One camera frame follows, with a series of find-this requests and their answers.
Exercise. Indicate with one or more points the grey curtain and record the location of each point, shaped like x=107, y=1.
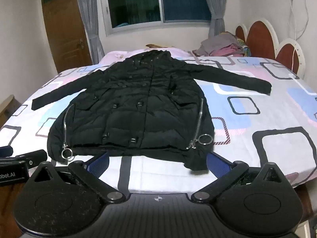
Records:
x=218, y=5
x=89, y=17

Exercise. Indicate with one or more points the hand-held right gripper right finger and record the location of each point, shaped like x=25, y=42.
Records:
x=218, y=164

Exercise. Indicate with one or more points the brown wooden door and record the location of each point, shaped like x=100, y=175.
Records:
x=64, y=29

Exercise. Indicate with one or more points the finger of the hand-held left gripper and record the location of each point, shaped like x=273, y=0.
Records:
x=6, y=151
x=37, y=156

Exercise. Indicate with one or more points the pile of folded clothes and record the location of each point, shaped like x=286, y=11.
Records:
x=218, y=41

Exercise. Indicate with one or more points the wooden bedside furniture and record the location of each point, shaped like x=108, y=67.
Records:
x=7, y=109

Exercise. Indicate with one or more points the black padded jacket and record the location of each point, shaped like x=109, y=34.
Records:
x=136, y=99

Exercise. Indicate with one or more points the sliding glass window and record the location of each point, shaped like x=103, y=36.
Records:
x=148, y=2

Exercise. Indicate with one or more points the red and white headboard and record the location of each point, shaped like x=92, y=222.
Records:
x=260, y=39

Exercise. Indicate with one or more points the yellow printed pillow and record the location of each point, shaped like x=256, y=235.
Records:
x=154, y=46

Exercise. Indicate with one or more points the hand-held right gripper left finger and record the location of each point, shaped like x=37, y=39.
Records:
x=97, y=164

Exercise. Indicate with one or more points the colourful printed cloth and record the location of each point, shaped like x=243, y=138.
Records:
x=246, y=50

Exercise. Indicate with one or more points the pink blanket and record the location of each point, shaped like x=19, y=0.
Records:
x=111, y=55

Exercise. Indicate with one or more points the bed with patterned sheet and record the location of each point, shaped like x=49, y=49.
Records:
x=247, y=153

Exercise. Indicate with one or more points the pink folded cloth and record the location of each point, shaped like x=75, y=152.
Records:
x=227, y=52

